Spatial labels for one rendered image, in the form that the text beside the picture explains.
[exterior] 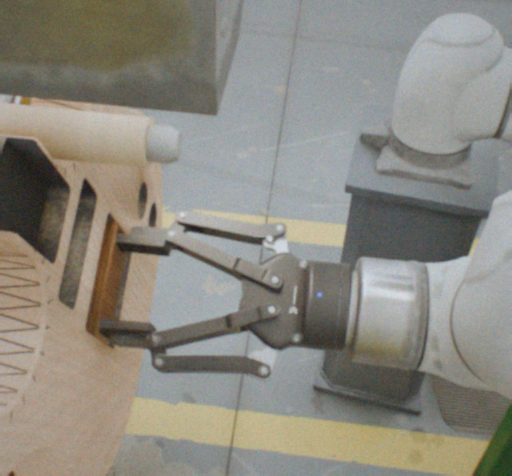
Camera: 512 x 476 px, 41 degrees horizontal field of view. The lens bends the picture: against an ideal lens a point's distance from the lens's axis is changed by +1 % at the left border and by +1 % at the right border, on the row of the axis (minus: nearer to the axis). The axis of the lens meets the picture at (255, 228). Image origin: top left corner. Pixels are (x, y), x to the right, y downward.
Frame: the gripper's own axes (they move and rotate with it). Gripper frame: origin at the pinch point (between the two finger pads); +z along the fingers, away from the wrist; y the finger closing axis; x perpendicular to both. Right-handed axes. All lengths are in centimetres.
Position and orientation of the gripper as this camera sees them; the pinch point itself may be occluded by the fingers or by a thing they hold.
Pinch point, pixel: (114, 283)
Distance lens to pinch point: 60.1
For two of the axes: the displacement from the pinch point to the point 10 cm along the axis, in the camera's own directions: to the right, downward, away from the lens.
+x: -0.4, -3.3, -9.4
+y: 1.2, -9.4, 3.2
